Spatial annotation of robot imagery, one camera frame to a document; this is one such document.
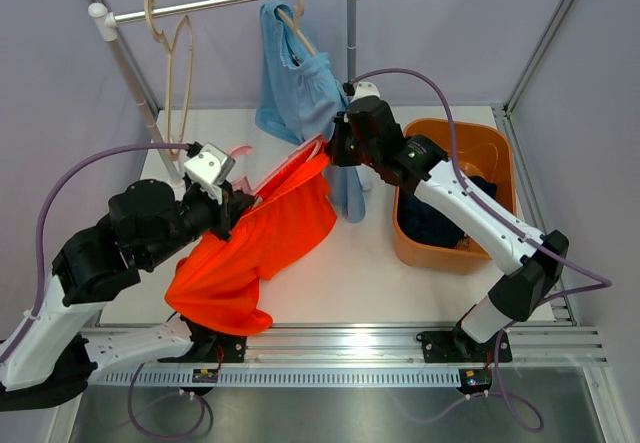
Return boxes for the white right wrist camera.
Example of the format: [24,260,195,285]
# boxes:
[342,81,380,105]

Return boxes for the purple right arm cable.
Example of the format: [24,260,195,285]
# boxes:
[349,67,614,437]

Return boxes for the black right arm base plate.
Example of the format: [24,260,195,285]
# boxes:
[416,330,513,363]

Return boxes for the orange shorts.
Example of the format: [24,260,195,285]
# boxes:
[164,154,337,336]

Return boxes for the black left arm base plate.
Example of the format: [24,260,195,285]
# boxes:
[159,332,247,363]

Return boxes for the beige wooden hanger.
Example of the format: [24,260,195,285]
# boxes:
[143,0,195,160]

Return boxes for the slotted grey cable duct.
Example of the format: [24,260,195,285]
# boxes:
[97,365,461,388]

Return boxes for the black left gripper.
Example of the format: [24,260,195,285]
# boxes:
[140,181,254,270]

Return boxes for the tan wooden hanger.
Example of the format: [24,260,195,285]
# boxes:
[277,0,316,56]

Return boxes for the light blue shorts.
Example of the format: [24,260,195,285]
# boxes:
[254,2,366,224]

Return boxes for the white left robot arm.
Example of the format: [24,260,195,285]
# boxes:
[1,179,254,412]

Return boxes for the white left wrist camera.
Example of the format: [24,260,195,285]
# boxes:
[183,142,236,203]

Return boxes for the aluminium mounting rail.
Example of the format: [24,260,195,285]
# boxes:
[65,320,609,369]

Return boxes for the pink plastic hanger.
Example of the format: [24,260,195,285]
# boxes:
[231,135,328,208]

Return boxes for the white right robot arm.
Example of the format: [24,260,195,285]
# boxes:
[326,96,569,362]

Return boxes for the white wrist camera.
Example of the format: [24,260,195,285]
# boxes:
[183,142,236,203]
[342,81,380,105]

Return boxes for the white metal clothes rack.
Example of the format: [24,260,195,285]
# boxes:
[88,0,375,192]

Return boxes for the orange plastic basket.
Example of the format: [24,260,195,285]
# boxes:
[392,118,518,275]

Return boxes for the navy blue shorts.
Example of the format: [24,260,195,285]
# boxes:
[396,191,467,249]

